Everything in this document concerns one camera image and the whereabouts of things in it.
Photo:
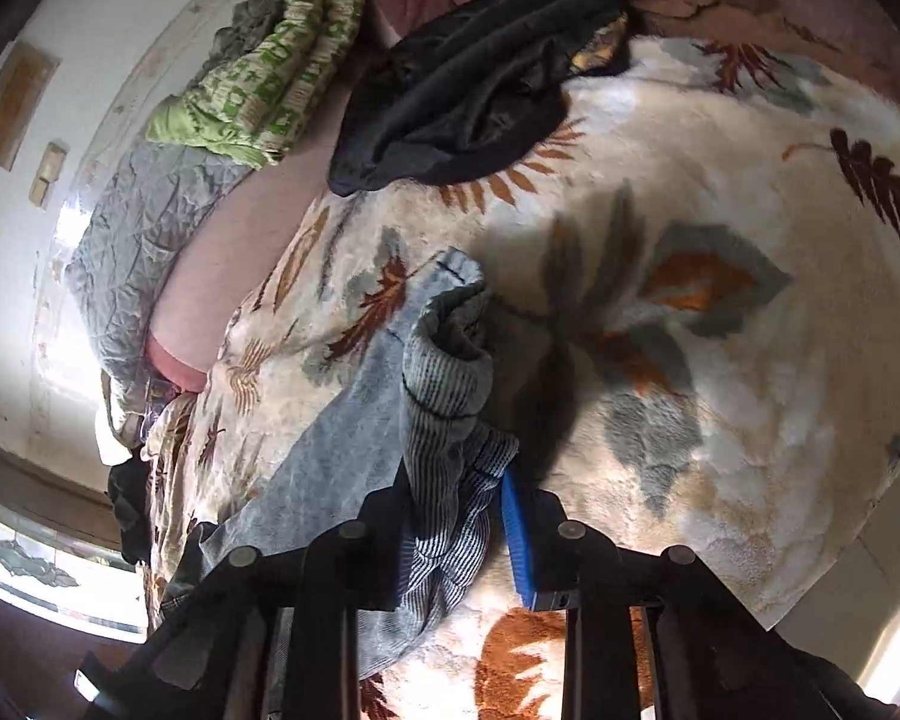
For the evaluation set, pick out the grey-blue quilt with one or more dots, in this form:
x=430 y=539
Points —
x=135 y=255

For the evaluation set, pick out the wall picture frame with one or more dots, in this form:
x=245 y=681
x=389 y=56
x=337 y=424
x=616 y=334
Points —
x=15 y=105

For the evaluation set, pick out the blue denim pants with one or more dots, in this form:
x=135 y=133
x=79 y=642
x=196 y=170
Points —
x=345 y=427

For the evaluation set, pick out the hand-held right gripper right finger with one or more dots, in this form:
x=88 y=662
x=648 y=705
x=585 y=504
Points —
x=517 y=540

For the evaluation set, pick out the white floral pillow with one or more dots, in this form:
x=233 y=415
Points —
x=116 y=439

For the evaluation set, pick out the clear plastic packaging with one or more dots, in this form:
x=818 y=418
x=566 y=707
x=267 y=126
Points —
x=156 y=394

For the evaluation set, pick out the black cloth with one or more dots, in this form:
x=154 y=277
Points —
x=127 y=510

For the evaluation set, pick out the large black garment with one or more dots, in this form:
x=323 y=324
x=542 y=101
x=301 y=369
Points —
x=465 y=90

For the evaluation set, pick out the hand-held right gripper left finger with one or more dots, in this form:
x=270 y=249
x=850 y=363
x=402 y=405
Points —
x=375 y=540

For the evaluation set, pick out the wall switch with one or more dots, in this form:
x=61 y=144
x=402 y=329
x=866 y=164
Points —
x=49 y=174

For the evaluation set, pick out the grey crumpled cloth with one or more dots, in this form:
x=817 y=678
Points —
x=247 y=19

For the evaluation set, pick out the leaf-print fleece blanket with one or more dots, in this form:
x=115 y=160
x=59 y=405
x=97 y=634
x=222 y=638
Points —
x=720 y=427

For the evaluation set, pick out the green patterned blanket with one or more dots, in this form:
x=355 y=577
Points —
x=285 y=60

